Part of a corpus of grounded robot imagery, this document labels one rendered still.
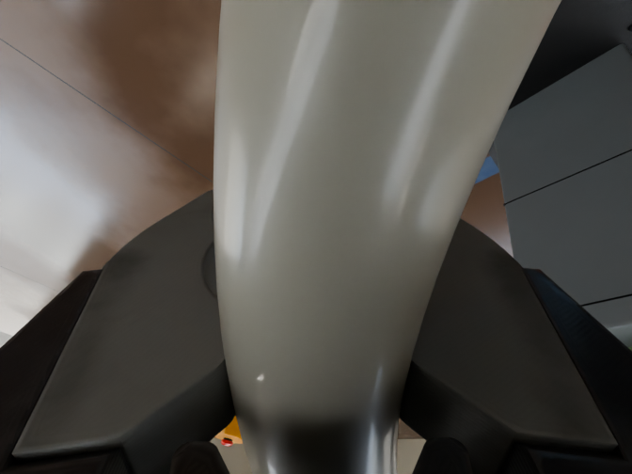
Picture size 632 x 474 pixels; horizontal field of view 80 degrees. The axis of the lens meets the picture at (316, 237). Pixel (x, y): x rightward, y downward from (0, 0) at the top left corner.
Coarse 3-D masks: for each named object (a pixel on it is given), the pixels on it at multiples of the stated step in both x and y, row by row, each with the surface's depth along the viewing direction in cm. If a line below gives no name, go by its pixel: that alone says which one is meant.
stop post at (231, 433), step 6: (234, 420) 119; (228, 426) 117; (234, 426) 118; (222, 432) 116; (228, 432) 116; (234, 432) 118; (222, 438) 123; (228, 438) 120; (234, 438) 119; (240, 438) 118
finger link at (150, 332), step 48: (144, 240) 9; (192, 240) 9; (96, 288) 7; (144, 288) 7; (192, 288) 7; (96, 336) 6; (144, 336) 6; (192, 336) 6; (48, 384) 6; (96, 384) 6; (144, 384) 6; (192, 384) 6; (48, 432) 5; (96, 432) 5; (144, 432) 5; (192, 432) 6
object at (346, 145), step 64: (256, 0) 3; (320, 0) 3; (384, 0) 2; (448, 0) 2; (512, 0) 3; (256, 64) 3; (320, 64) 3; (384, 64) 3; (448, 64) 3; (512, 64) 3; (256, 128) 3; (320, 128) 3; (384, 128) 3; (448, 128) 3; (256, 192) 3; (320, 192) 3; (384, 192) 3; (448, 192) 3; (256, 256) 4; (320, 256) 4; (384, 256) 4; (256, 320) 4; (320, 320) 4; (384, 320) 4; (256, 384) 5; (320, 384) 4; (384, 384) 5; (256, 448) 6; (320, 448) 5; (384, 448) 6
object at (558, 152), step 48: (624, 48) 107; (576, 96) 111; (624, 96) 99; (528, 144) 116; (576, 144) 103; (624, 144) 92; (528, 192) 106; (576, 192) 95; (624, 192) 86; (528, 240) 98; (576, 240) 89; (624, 240) 81; (576, 288) 83; (624, 288) 76; (624, 336) 75
